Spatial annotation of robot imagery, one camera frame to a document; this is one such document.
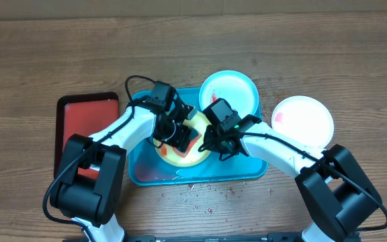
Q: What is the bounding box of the green and pink sponge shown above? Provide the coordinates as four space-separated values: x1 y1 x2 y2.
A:
157 129 201 160

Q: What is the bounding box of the yellow-green plate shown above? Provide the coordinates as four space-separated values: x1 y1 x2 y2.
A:
157 112 210 167

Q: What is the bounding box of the light blue plate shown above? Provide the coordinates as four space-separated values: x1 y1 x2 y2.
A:
199 70 261 118

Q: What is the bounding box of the white plate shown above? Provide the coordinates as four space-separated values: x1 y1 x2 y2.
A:
271 95 335 148

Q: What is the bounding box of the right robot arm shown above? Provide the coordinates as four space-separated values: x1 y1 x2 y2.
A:
198 121 387 241

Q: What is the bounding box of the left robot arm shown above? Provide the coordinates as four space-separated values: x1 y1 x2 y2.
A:
43 102 196 241

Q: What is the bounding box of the teal plastic tray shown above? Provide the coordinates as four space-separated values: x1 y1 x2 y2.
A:
127 87 269 187

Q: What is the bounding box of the dark red water tray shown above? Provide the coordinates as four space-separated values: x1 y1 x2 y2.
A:
54 91 120 173

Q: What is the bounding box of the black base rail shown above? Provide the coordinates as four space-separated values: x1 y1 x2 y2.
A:
122 232 303 242

